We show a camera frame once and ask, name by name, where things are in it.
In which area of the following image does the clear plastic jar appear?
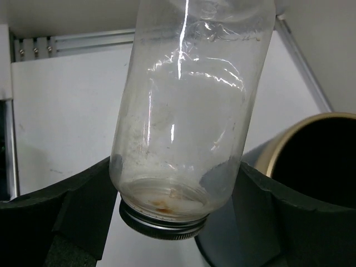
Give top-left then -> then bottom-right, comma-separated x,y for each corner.
109,0 -> 276,240

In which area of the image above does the dark bin with gold rim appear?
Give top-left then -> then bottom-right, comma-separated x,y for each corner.
195,112 -> 355,266

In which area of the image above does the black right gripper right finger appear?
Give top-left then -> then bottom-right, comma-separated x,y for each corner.
233,162 -> 355,266

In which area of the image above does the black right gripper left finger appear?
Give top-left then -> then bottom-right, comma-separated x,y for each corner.
1,158 -> 117,266

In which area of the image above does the aluminium frame rail back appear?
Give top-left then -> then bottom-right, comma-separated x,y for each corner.
275,16 -> 334,112

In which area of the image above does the aluminium frame rail left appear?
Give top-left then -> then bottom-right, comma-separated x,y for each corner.
10,29 -> 135,62

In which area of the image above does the aluminium frame rail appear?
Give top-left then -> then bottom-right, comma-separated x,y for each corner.
10,29 -> 135,62
275,16 -> 334,112

